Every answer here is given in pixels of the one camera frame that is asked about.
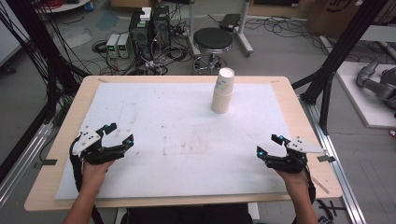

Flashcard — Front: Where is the white-legged desk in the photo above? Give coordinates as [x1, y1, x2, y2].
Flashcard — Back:
[186, 0, 255, 59]

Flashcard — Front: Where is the person's dark-clothed lap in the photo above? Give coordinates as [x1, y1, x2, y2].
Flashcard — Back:
[120, 203, 255, 224]

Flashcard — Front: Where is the brown cardboard box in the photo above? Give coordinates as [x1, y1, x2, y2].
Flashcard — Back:
[306, 0, 365, 39]

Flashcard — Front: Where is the white table mat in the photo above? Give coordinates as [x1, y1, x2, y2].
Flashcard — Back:
[54, 82, 295, 201]

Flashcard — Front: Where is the tangle of floor cables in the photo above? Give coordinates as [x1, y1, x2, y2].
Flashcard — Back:
[92, 31, 194, 77]
[245, 16, 331, 58]

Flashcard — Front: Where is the stack of paper cups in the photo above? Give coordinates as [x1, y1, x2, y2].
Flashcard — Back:
[211, 66, 235, 115]

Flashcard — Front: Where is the black metal frame post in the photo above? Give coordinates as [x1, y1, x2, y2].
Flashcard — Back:
[292, 0, 390, 135]
[6, 0, 80, 96]

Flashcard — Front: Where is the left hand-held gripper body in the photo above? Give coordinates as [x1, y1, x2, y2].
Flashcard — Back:
[72, 125, 127, 165]

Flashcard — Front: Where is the person's left hand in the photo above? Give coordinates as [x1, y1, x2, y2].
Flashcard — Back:
[81, 159, 115, 188]

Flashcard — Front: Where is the aluminium rail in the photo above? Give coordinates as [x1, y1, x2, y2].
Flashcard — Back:
[300, 96, 368, 224]
[0, 122, 54, 209]

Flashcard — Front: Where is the white floor platform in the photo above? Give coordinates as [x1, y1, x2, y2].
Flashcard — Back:
[335, 61, 396, 129]

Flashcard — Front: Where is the white box on tower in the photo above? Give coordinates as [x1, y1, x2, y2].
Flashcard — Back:
[139, 7, 153, 22]

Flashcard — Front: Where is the thin wooden strip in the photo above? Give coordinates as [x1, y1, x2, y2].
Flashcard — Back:
[311, 175, 331, 195]

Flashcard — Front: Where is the black flat box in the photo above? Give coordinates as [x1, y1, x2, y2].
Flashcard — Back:
[219, 13, 242, 33]

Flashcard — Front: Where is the black round stool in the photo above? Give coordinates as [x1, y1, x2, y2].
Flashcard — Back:
[192, 27, 233, 76]

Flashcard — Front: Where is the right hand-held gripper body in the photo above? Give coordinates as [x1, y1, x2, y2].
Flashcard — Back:
[264, 135, 327, 175]

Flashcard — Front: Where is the black computer tower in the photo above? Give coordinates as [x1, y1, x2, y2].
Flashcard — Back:
[129, 10, 153, 61]
[151, 5, 171, 49]

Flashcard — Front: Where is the grey bench power supply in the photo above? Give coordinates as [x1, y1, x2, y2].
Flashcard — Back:
[117, 33, 132, 59]
[106, 33, 120, 59]

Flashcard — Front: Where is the person's right hand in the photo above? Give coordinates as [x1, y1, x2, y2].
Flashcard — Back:
[275, 169, 310, 190]

